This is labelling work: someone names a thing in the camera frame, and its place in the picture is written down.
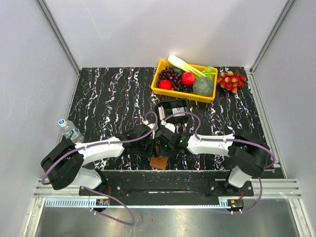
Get white green leek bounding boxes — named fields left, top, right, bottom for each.
left=167, top=55, right=205, bottom=78

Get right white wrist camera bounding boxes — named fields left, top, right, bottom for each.
left=160, top=120, right=175, bottom=133

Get brown leather card holder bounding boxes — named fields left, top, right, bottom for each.
left=150, top=146, right=169, bottom=170

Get aluminium frame rail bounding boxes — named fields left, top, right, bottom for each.
left=34, top=179, right=301, bottom=210

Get red apple front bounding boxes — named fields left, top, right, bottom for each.
left=158, top=79, right=172, bottom=90

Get red apple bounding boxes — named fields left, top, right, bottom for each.
left=182, top=72, right=196, bottom=86
left=158, top=79, right=172, bottom=90

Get yellow plastic basket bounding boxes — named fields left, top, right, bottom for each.
left=151, top=60, right=218, bottom=103

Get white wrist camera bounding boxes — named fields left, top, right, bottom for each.
left=142, top=120, right=158, bottom=131
left=160, top=120, right=175, bottom=133

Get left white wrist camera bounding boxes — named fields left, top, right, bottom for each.
left=142, top=120, right=158, bottom=131

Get dark purple grape bunch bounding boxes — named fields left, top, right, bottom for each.
left=156, top=66, right=193, bottom=93

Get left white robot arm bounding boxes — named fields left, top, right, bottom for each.
left=40, top=124, right=155, bottom=195

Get red apple back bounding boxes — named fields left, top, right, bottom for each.
left=182, top=72, right=196, bottom=86

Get green cucumber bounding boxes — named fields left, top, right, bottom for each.
left=172, top=67, right=184, bottom=73

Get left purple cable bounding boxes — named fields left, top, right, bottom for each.
left=40, top=111, right=158, bottom=226

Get red cherry cluster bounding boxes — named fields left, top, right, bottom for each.
left=217, top=71, right=246, bottom=94

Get clear plastic water bottle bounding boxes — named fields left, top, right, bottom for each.
left=58, top=119, right=84, bottom=143

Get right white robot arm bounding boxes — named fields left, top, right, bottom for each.
left=155, top=127, right=273, bottom=196

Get green netted melon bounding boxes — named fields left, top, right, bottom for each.
left=193, top=77, right=214, bottom=97

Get black card box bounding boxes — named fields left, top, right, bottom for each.
left=154, top=99, right=189, bottom=124

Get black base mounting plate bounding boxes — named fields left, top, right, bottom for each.
left=79, top=169, right=255, bottom=198

